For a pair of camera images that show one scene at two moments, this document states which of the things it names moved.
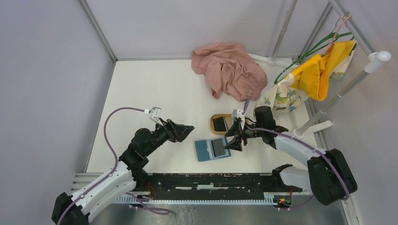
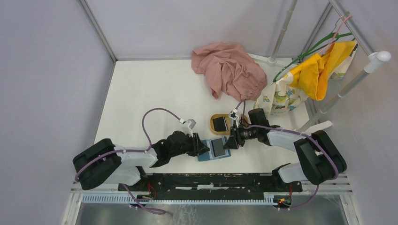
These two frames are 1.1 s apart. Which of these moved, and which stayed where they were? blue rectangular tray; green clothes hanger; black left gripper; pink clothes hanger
Moved: black left gripper
Stayed: pink clothes hanger; blue rectangular tray; green clothes hanger
